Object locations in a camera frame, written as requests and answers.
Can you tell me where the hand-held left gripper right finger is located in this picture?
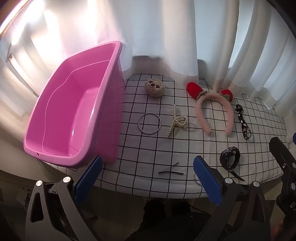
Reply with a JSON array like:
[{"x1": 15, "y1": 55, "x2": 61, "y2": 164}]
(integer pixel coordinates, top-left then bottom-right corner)
[{"x1": 193, "y1": 155, "x2": 275, "y2": 241}]

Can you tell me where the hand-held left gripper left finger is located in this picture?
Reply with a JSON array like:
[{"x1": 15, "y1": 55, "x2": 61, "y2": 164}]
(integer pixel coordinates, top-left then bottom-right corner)
[{"x1": 24, "y1": 155, "x2": 103, "y2": 241}]

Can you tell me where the silver key ring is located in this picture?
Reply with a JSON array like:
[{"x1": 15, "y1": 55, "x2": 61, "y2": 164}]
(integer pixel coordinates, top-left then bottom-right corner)
[{"x1": 191, "y1": 170, "x2": 201, "y2": 186}]

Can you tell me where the black wrist watch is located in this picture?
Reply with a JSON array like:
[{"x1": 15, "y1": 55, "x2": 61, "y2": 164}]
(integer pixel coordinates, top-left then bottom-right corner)
[{"x1": 220, "y1": 146, "x2": 245, "y2": 181}]

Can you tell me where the black dotted ribbon hair tie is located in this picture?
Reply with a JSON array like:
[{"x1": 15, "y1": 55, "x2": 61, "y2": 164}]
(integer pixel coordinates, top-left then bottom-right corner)
[{"x1": 235, "y1": 104, "x2": 252, "y2": 141}]

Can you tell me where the pink fuzzy strawberry headband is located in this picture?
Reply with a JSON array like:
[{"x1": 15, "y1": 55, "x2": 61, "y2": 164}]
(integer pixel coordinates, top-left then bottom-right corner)
[{"x1": 186, "y1": 82, "x2": 234, "y2": 137}]

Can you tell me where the pink plastic tub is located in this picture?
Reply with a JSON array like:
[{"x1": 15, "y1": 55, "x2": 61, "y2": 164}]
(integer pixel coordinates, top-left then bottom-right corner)
[{"x1": 23, "y1": 41, "x2": 126, "y2": 168}]

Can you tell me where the white black-checked tablecloth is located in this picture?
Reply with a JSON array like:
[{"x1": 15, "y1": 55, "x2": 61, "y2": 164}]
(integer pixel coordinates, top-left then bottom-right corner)
[{"x1": 50, "y1": 74, "x2": 290, "y2": 200}]

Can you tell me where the silver bangle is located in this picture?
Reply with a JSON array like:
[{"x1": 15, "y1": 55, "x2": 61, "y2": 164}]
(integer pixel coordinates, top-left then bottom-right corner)
[{"x1": 138, "y1": 113, "x2": 161, "y2": 134}]

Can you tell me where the beige plush round hair clip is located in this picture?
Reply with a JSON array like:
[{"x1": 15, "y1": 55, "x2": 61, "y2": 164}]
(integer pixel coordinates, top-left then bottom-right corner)
[{"x1": 144, "y1": 79, "x2": 165, "y2": 97}]

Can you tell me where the white curtain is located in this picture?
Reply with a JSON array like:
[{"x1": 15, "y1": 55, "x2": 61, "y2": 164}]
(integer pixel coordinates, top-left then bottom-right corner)
[{"x1": 0, "y1": 0, "x2": 296, "y2": 109}]

